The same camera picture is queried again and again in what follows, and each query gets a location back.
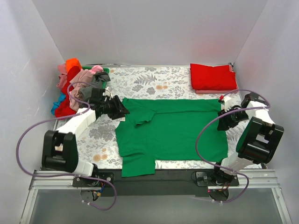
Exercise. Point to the green laundry basket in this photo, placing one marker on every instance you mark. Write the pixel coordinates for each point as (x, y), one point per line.
(100, 70)

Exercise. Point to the folded red t shirt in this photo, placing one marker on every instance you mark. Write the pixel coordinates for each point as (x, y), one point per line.
(212, 77)

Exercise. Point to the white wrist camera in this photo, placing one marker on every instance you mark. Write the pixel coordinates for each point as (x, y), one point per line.
(108, 92)
(226, 103)

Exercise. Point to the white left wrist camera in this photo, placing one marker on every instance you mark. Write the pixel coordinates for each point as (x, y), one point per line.
(108, 92)

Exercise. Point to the grey t shirt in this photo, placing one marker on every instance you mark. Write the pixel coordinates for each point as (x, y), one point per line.
(87, 91)

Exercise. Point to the aluminium frame rail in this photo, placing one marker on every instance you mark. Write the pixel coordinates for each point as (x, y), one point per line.
(257, 200)

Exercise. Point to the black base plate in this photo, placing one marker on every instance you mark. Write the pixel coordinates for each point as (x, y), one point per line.
(169, 182)

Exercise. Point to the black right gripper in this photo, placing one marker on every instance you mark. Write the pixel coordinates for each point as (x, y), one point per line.
(224, 120)

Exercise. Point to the floral patterned table mat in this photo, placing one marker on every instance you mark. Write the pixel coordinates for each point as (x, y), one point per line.
(97, 144)

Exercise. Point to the crumpled red t shirt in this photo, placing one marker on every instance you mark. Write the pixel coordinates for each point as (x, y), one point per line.
(64, 107)

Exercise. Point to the blue t shirt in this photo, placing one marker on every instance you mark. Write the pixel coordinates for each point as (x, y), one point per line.
(56, 104)

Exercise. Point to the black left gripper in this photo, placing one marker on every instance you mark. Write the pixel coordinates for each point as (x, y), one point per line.
(114, 108)

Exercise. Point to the green t shirt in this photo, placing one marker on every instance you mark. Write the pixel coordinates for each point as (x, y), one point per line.
(164, 130)

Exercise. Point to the orange t shirt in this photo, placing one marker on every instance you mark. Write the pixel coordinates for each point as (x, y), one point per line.
(73, 62)

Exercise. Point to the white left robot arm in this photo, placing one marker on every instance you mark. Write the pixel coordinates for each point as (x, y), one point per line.
(60, 151)

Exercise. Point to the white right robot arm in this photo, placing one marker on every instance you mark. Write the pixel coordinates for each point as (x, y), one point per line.
(257, 143)

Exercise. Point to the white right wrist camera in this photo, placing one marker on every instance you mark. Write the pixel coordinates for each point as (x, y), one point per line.
(226, 103)

